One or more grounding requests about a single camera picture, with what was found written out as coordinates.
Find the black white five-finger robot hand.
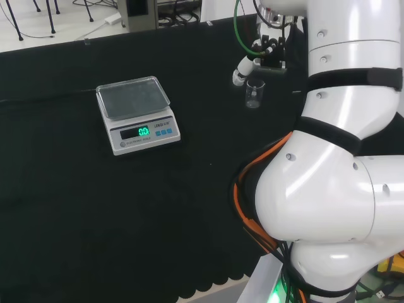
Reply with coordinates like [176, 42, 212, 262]
[232, 34, 288, 87]

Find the small clear glass beaker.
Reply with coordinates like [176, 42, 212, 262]
[245, 79, 266, 109]

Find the pale white board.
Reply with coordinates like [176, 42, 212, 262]
[199, 0, 260, 23]

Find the gray metal box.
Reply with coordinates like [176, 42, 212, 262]
[121, 0, 160, 33]

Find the white electronic balance steel pan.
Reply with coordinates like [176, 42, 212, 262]
[95, 75, 182, 157]

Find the black bench cloth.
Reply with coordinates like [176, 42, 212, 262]
[0, 12, 404, 299]

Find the black tripod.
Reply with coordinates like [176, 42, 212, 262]
[31, 0, 61, 15]
[8, 0, 95, 42]

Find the yellow stop button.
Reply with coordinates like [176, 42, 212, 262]
[376, 250, 404, 279]

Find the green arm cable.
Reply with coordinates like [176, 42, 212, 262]
[233, 0, 263, 59]

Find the black floor cable coil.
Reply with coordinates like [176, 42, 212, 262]
[157, 0, 201, 28]

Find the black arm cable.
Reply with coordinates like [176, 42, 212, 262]
[228, 138, 304, 303]

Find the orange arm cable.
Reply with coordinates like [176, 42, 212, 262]
[232, 131, 307, 303]

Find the white power strip cable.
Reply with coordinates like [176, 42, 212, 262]
[73, 20, 110, 42]

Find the thin black floor cable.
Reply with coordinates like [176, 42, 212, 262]
[18, 31, 56, 40]

